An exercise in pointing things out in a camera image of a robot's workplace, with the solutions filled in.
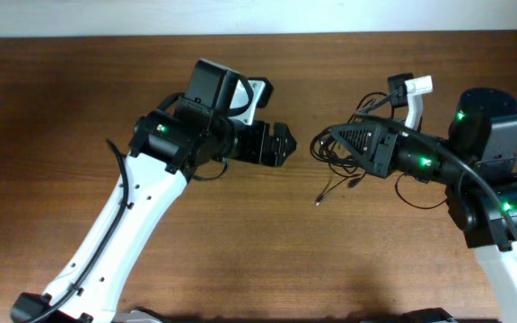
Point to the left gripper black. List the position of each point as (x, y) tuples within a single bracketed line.
[(272, 144)]

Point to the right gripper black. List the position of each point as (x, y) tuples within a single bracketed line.
[(385, 150)]

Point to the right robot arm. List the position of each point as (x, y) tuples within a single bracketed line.
[(475, 163)]

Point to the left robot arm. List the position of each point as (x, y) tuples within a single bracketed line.
[(211, 121)]

